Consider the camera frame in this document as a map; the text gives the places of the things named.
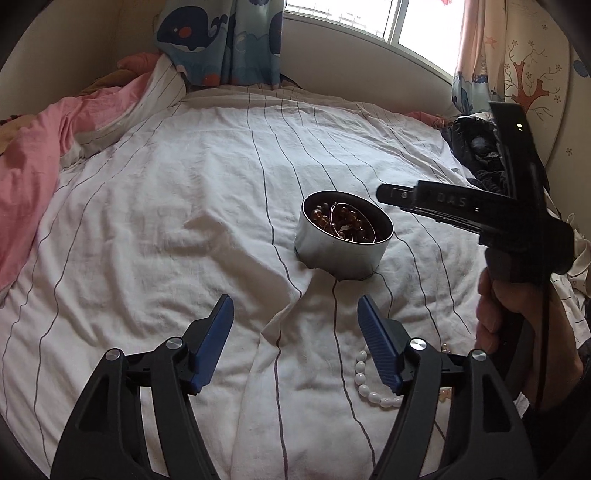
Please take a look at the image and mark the white patterned cloth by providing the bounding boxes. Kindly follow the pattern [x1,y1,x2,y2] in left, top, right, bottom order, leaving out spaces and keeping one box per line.
[547,210,591,333]

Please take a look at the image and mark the white bead bracelet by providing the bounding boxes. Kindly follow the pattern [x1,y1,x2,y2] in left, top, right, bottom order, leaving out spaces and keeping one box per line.
[355,344,452,409]

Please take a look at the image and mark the whale print curtain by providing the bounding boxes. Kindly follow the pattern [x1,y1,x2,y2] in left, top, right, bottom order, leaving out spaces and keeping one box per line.
[154,0,285,89]

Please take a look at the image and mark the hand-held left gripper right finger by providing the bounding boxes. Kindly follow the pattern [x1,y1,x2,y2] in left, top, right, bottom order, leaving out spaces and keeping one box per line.
[358,294,542,480]

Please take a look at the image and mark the white striped bed sheet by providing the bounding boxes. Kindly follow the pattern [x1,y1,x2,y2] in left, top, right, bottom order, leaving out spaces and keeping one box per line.
[0,59,591,480]

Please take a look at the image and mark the thin silver bangle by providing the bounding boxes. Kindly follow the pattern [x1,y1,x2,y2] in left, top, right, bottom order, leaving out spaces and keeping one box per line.
[322,202,366,241]

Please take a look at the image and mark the person's right hand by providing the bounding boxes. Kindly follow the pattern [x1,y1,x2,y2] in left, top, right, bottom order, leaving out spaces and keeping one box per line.
[475,267,586,412]

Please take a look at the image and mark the window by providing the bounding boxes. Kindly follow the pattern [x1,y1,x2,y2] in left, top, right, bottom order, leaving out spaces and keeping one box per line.
[281,0,468,80]

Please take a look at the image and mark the pink blanket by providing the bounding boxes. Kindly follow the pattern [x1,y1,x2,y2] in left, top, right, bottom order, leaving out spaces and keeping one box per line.
[0,52,163,296]

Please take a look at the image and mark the brown bead bracelet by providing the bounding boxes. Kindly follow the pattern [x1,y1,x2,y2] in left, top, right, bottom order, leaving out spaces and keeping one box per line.
[307,196,376,244]

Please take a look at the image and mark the dark clothing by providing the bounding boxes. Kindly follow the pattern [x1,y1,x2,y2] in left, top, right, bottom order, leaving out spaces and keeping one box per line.
[442,111,509,195]

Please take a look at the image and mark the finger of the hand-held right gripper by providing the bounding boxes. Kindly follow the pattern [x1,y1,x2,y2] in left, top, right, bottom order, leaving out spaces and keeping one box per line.
[376,182,420,208]

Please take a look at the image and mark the round metal tin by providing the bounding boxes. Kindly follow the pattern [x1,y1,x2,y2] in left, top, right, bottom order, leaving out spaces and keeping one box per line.
[293,190,394,281]

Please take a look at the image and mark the pink starfish print curtain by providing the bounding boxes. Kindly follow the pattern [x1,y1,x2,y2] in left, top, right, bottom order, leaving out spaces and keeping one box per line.
[450,0,509,115]

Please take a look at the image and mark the coral wall sticker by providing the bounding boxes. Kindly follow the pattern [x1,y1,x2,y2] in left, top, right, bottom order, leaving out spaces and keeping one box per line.
[502,39,572,110]

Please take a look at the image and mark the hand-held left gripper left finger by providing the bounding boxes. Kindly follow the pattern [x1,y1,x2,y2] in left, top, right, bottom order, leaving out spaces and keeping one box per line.
[50,294,235,480]

